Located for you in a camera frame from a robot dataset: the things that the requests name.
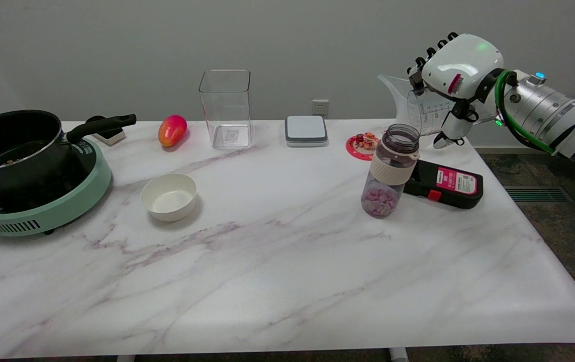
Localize small white black object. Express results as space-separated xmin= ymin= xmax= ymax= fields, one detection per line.
xmin=86 ymin=116 xmax=127 ymax=146

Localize green black cable bundle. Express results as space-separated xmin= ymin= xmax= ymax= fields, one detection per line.
xmin=494 ymin=69 xmax=557 ymax=154

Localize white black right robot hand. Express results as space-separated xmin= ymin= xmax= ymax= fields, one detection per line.
xmin=407 ymin=32 xmax=507 ymax=149

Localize floor vent grille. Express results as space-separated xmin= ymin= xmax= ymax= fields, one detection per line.
xmin=503 ymin=186 xmax=575 ymax=204

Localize black device with red label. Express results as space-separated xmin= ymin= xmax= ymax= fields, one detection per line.
xmin=403 ymin=159 xmax=484 ymax=210

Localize clear square plastic container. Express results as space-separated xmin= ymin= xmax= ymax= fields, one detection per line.
xmin=199 ymin=69 xmax=254 ymax=150

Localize small clear measuring cup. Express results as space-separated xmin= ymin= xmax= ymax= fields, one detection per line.
xmin=407 ymin=88 xmax=494 ymax=136

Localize white ceramic bowl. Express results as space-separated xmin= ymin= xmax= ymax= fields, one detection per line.
xmin=140 ymin=173 xmax=198 ymax=222

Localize black saucepan with handle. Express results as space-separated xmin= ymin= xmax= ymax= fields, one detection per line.
xmin=0 ymin=110 xmax=137 ymax=194

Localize pink white candy pieces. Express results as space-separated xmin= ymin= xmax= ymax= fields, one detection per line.
xmin=361 ymin=185 xmax=400 ymax=218

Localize clear bottle with beige sleeve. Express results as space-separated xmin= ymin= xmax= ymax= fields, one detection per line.
xmin=361 ymin=124 xmax=421 ymax=219

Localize red yellow mango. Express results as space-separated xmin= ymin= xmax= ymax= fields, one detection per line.
xmin=158 ymin=115 xmax=188 ymax=147

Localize green induction cooker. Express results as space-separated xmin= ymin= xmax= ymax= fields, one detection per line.
xmin=0 ymin=137 xmax=113 ymax=237

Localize large translucent measuring jug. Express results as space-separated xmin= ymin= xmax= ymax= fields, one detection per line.
xmin=377 ymin=74 xmax=469 ymax=150

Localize red round coaster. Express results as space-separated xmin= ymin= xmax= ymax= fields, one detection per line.
xmin=346 ymin=133 xmax=379 ymax=161

